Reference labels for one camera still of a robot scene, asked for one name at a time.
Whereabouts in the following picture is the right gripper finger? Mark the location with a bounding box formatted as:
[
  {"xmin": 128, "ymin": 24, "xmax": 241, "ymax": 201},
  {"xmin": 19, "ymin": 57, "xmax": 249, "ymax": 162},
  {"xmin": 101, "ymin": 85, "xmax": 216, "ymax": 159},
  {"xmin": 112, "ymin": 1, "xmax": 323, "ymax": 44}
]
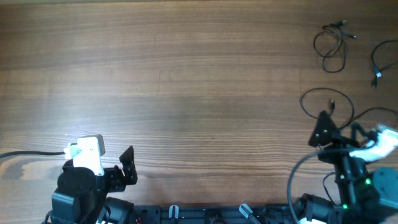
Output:
[
  {"xmin": 350, "ymin": 123, "xmax": 378, "ymax": 144},
  {"xmin": 308, "ymin": 111, "xmax": 339, "ymax": 147}
]

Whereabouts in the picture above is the black USB cable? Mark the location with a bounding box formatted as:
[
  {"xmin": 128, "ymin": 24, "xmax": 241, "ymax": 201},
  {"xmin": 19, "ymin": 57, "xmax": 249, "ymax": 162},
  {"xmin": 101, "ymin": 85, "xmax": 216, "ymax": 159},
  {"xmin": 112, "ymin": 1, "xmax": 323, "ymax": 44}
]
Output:
[
  {"xmin": 299, "ymin": 87, "xmax": 398, "ymax": 131},
  {"xmin": 312, "ymin": 20, "xmax": 358, "ymax": 74},
  {"xmin": 369, "ymin": 39, "xmax": 398, "ymax": 88}
]

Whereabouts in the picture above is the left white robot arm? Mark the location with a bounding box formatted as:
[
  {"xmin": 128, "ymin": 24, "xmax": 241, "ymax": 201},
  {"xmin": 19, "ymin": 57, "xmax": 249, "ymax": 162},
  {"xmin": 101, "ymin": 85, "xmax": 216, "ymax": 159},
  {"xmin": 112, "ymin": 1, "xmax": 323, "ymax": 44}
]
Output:
[{"xmin": 43, "ymin": 146, "xmax": 141, "ymax": 224}]

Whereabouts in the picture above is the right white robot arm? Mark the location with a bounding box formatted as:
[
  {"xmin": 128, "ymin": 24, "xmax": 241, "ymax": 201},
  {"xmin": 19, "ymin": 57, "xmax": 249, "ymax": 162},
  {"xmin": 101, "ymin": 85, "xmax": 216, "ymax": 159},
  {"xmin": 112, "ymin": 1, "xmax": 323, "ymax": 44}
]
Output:
[{"xmin": 287, "ymin": 111, "xmax": 397, "ymax": 223}]

